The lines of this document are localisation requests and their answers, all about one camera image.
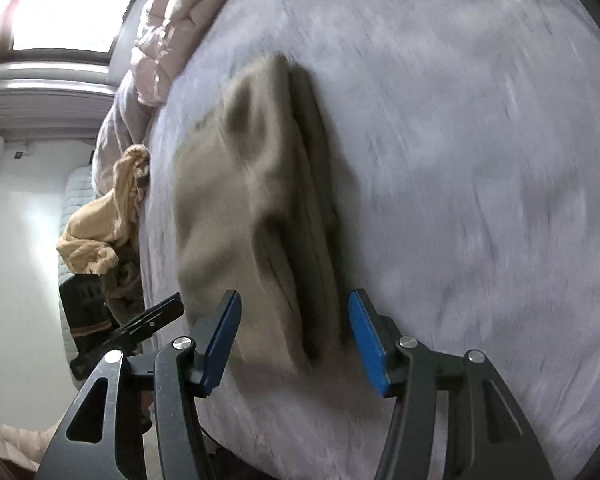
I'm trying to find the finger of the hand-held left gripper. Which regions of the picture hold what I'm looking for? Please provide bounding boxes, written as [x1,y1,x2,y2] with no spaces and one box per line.
[111,297,185,343]

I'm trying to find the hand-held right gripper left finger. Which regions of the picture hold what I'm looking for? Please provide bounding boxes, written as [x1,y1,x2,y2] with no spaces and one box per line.
[34,289,243,480]

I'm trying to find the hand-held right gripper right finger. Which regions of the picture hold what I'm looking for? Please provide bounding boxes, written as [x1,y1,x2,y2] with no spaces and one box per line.
[348,289,556,480]

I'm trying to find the taupe knit sweater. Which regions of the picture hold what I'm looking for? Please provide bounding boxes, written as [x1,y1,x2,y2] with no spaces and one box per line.
[172,52,353,376]

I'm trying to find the olive fuzzy garment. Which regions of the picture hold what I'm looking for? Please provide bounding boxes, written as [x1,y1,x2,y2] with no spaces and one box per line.
[102,240,146,326]

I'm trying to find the cream striped knit garment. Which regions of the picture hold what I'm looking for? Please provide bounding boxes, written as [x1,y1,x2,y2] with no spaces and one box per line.
[55,144,151,276]

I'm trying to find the pale pink cloth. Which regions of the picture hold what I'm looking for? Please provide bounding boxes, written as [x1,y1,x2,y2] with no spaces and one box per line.
[0,417,61,476]

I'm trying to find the lavender plush blanket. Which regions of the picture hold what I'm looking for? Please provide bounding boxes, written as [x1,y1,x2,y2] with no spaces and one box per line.
[139,0,600,480]

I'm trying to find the pink quilted duvet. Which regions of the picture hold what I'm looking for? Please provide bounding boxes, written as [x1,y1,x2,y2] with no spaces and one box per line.
[91,0,241,196]

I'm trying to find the window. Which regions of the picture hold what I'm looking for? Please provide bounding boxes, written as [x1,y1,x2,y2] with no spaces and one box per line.
[0,0,156,66]

